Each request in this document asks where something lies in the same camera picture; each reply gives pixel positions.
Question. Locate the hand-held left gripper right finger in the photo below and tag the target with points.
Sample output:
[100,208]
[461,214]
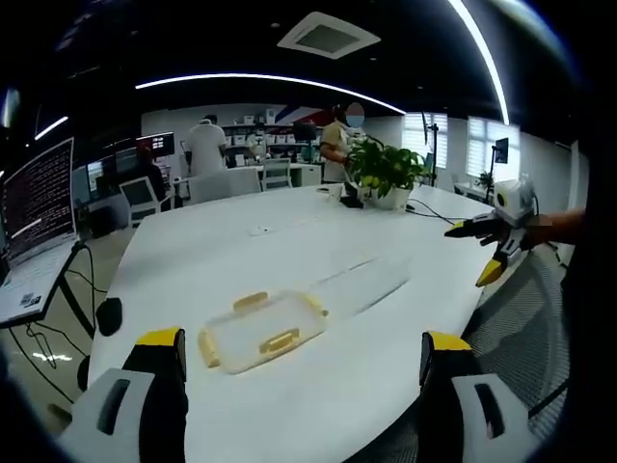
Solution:
[463,415]

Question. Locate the clear lid with yellow clasps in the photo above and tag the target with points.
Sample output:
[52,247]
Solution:
[260,333]

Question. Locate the black tripod with screen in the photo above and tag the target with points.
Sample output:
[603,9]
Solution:
[500,152]

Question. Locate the short ceiling light strip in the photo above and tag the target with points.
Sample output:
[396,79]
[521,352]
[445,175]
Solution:
[50,128]

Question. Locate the dark computer monitor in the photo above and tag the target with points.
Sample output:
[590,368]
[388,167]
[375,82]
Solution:
[155,144]

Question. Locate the grey mesh office chair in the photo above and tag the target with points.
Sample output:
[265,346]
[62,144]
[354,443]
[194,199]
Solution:
[520,328]

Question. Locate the small black device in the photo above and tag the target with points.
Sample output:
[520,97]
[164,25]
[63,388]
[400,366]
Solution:
[352,198]

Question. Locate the black round object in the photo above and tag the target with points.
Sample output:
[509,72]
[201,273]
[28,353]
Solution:
[109,316]

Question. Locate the open silver laptop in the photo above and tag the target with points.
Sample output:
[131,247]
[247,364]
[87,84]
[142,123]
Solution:
[36,217]

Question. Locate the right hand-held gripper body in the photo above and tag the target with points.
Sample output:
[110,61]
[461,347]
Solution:
[515,200]

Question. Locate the white cup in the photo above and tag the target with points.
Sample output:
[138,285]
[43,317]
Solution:
[334,192]

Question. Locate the ceiling air vent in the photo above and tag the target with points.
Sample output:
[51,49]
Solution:
[329,35]

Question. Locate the green potted plant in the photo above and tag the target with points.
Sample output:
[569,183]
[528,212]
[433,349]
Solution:
[385,166]

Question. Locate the long ceiling light strip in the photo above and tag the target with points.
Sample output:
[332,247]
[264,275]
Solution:
[487,58]
[270,79]

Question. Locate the clear plastic container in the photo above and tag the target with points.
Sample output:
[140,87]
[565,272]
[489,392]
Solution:
[366,284]

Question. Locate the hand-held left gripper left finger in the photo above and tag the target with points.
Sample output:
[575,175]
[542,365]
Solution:
[120,410]

